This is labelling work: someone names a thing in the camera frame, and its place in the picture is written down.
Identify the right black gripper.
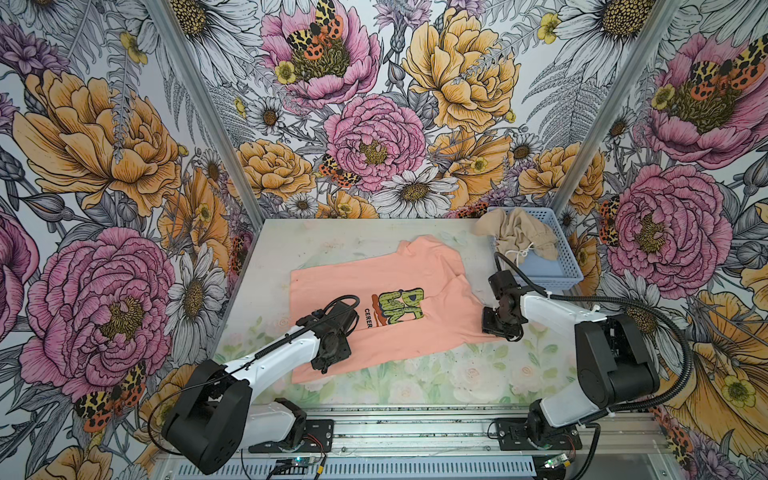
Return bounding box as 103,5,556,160
481,306,522,341

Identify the pink printed t-shirt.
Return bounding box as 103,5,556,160
290,236,495,375

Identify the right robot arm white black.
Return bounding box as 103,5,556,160
482,270,660,451

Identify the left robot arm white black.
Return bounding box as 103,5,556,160
150,295,360,474

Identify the light blue plastic basket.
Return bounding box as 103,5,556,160
504,207,584,291

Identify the left black corrugated cable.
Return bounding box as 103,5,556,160
146,293,362,457

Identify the black corrugated cable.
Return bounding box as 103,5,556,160
493,251,695,480
146,293,362,457

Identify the beige drawstring garment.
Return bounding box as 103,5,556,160
472,208,559,265

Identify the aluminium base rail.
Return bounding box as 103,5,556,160
155,405,667,457

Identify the white vented cable duct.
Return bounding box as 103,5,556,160
157,455,537,479

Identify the right black corrugated cable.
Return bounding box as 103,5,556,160
493,251,695,480

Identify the right aluminium frame post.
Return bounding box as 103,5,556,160
548,0,684,214

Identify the aluminium frame post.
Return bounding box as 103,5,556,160
548,0,684,214
147,1,265,235

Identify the left aluminium frame post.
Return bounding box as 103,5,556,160
147,1,265,235

